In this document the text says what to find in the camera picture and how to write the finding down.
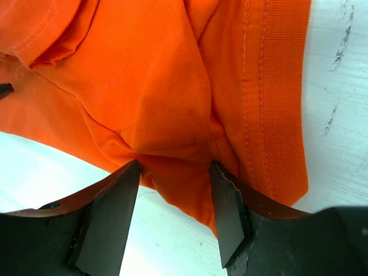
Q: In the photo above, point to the orange t shirt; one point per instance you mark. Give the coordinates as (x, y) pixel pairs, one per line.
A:
(173, 84)

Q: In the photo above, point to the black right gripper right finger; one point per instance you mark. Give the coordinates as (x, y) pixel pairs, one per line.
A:
(260, 236)

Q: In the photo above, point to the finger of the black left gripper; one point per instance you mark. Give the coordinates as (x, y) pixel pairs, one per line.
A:
(5, 90)

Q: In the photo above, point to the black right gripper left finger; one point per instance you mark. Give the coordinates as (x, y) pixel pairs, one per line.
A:
(84, 233)

